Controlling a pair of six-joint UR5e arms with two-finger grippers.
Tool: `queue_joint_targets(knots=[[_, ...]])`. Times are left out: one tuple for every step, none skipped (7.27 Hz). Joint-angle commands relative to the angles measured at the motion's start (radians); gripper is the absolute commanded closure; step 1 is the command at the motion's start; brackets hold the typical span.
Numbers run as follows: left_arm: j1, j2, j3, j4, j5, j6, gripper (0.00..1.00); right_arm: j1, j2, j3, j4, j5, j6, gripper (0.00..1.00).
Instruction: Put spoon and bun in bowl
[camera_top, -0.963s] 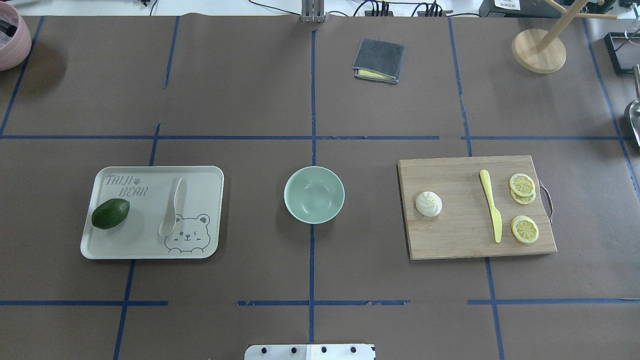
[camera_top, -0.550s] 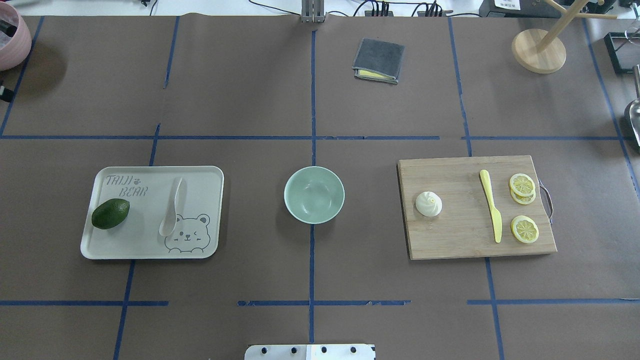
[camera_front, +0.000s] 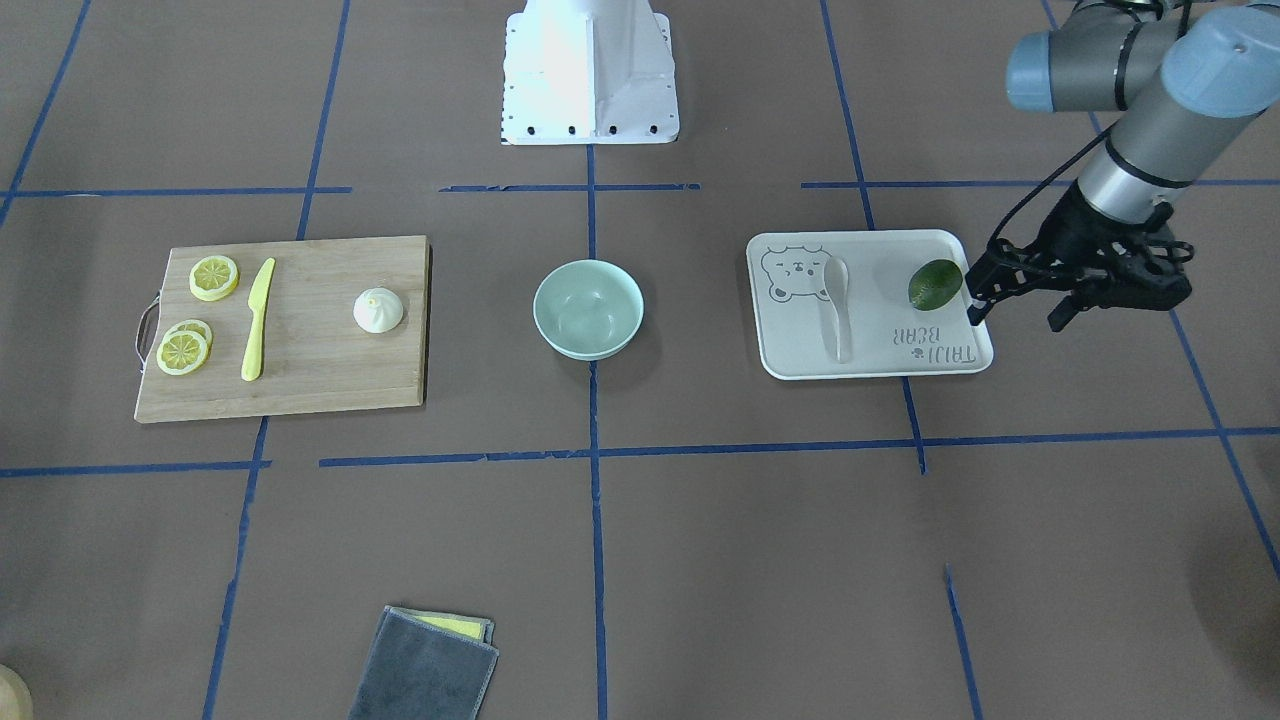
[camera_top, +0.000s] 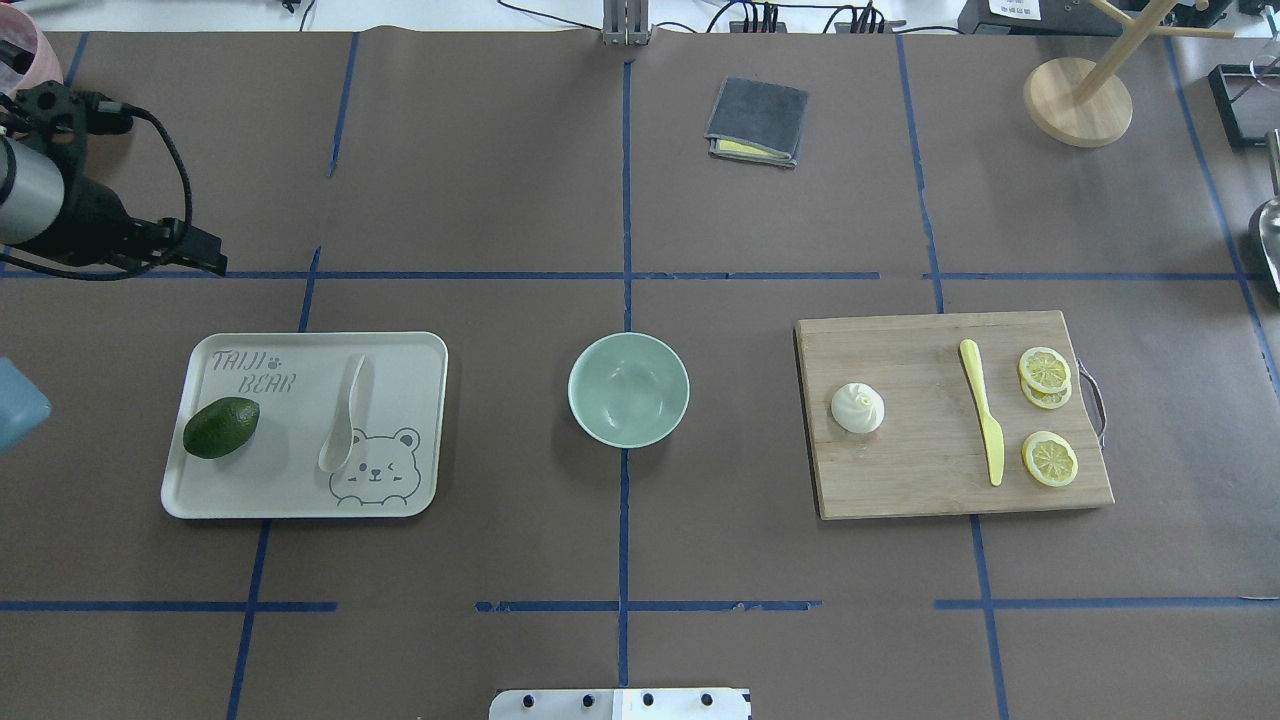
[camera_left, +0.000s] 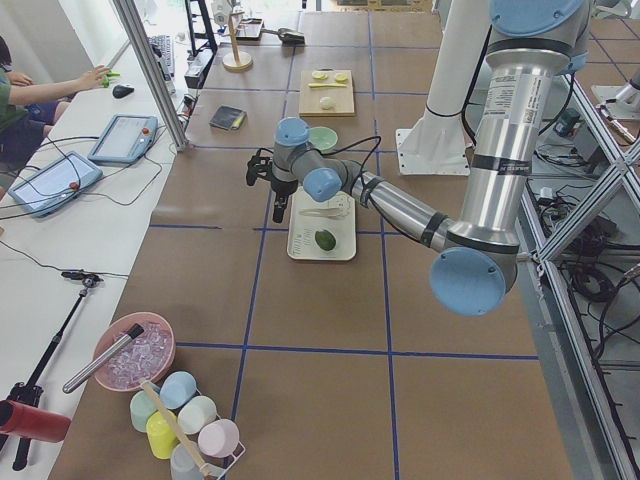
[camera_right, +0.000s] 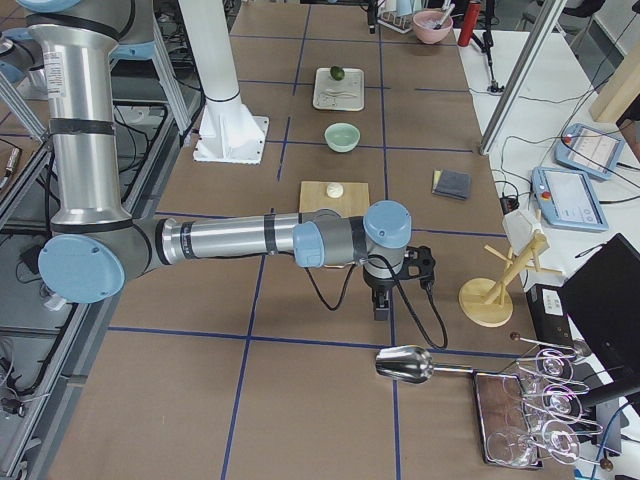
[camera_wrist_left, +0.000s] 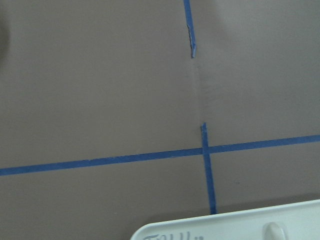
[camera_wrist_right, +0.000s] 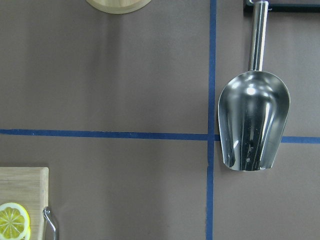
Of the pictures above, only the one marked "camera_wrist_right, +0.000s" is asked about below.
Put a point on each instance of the steel scoop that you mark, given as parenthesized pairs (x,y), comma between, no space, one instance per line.
(253,107)

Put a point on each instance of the wooden mug tree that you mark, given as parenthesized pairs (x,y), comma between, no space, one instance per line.
(118,6)

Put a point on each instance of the wine glass rack tray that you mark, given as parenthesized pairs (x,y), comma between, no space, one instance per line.
(292,6)

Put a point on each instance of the bamboo cutting board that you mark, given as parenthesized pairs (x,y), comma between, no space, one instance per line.
(29,187)

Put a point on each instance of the lemon slice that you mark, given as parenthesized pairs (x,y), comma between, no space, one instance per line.
(14,222)

